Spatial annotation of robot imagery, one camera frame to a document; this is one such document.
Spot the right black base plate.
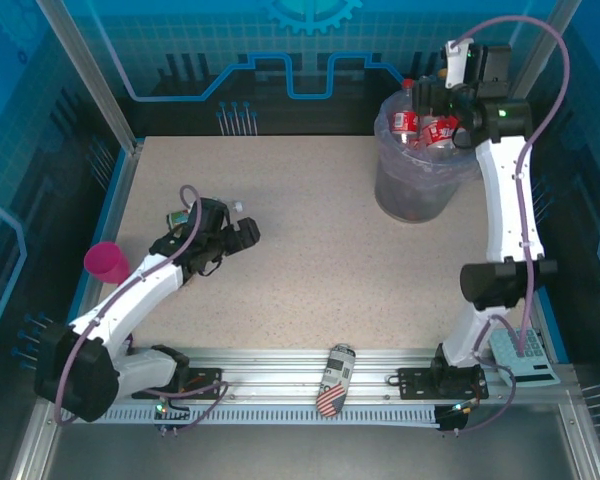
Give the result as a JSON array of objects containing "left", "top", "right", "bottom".
[{"left": 397, "top": 366, "right": 490, "bottom": 401}]

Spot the aluminium frame post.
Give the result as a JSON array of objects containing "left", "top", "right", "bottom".
[
  {"left": 494, "top": 0, "right": 582, "bottom": 131},
  {"left": 37, "top": 0, "right": 145, "bottom": 154}
]

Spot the grey round waste bin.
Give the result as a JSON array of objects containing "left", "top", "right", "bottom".
[{"left": 373, "top": 91, "right": 483, "bottom": 225}]

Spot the teal calculator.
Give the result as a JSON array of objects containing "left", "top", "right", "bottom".
[{"left": 488, "top": 327, "right": 564, "bottom": 387}]

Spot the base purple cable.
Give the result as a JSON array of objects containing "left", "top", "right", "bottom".
[
  {"left": 437, "top": 314, "right": 517, "bottom": 437},
  {"left": 142, "top": 374, "right": 231, "bottom": 435}
]

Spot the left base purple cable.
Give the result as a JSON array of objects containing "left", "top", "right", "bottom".
[{"left": 142, "top": 374, "right": 231, "bottom": 435}]

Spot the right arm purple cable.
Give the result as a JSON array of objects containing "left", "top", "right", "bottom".
[{"left": 452, "top": 13, "right": 572, "bottom": 356}]

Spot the tall clear bottle red cap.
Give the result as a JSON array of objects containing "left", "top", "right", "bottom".
[{"left": 389, "top": 77, "right": 422, "bottom": 149}]

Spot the aluminium mounting rail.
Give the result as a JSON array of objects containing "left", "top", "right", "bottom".
[{"left": 124, "top": 346, "right": 501, "bottom": 405}]

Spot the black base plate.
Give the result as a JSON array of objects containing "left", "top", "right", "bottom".
[
  {"left": 397, "top": 366, "right": 490, "bottom": 401},
  {"left": 131, "top": 367, "right": 225, "bottom": 401}
]

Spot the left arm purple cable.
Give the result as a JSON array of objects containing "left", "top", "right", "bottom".
[{"left": 53, "top": 184, "right": 202, "bottom": 426}]

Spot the pink plastic cup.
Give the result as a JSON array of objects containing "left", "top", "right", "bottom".
[{"left": 83, "top": 241, "right": 131, "bottom": 286}]

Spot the white slotted cable duct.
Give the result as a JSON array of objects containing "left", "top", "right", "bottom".
[{"left": 99, "top": 402, "right": 440, "bottom": 427}]

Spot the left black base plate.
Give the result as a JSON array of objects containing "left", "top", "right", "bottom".
[{"left": 131, "top": 367, "right": 225, "bottom": 401}]

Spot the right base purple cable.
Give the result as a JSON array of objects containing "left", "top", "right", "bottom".
[{"left": 437, "top": 314, "right": 517, "bottom": 437}]

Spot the crushed clear plastic bottle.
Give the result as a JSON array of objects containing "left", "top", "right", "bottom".
[{"left": 166, "top": 198, "right": 245, "bottom": 230}]

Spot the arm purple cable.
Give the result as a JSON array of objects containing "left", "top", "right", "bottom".
[
  {"left": 452, "top": 13, "right": 572, "bottom": 356},
  {"left": 53, "top": 184, "right": 202, "bottom": 426}
]

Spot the small black electronics module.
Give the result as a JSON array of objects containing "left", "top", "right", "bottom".
[
  {"left": 152, "top": 394, "right": 191, "bottom": 437},
  {"left": 437, "top": 402, "right": 469, "bottom": 437}
]

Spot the big bottle plain red label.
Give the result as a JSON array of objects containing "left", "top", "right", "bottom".
[{"left": 419, "top": 115, "right": 462, "bottom": 152}]

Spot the flag print drink can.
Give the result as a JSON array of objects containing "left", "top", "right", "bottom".
[{"left": 315, "top": 343, "right": 357, "bottom": 418}]

